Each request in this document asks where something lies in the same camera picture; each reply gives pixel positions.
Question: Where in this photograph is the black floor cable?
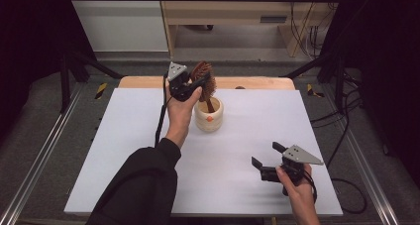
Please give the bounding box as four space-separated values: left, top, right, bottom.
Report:
309 68 368 215

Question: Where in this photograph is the black metal stand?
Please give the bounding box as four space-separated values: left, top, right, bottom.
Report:
279 52 347 115
58 49 126 114

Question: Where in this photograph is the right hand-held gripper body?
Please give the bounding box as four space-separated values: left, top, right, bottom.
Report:
260 144 325 196

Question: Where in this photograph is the black curtain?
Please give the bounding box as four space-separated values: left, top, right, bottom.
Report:
0 0 97 144
325 0 420 178

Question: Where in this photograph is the black desk cable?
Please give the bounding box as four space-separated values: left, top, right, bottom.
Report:
289 1 320 59

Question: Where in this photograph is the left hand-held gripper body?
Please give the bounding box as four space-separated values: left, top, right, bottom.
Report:
166 61 199 103

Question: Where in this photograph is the brown wooden brush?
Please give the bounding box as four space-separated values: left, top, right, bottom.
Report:
189 60 218 114

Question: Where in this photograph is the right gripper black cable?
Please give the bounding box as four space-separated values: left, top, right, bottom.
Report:
302 169 319 204

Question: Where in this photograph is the person's right hand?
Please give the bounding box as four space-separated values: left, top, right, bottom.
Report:
275 165 319 216

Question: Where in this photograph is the light wooden office desk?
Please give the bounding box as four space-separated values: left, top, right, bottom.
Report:
157 0 345 58

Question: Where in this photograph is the aluminium floor rail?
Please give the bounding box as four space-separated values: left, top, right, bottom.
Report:
342 128 401 225
0 81 84 225

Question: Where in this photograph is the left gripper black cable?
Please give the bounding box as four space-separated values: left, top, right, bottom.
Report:
154 72 173 149

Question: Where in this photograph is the yellow black floor tape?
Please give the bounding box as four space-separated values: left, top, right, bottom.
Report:
305 82 327 99
94 82 109 101

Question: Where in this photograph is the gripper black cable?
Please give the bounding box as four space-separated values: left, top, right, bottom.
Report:
302 169 319 204
154 72 173 149

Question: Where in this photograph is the cream ribbed holder cup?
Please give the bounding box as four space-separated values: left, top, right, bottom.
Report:
193 96 225 134

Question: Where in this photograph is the person's left hand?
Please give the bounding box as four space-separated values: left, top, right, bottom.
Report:
164 85 203 150

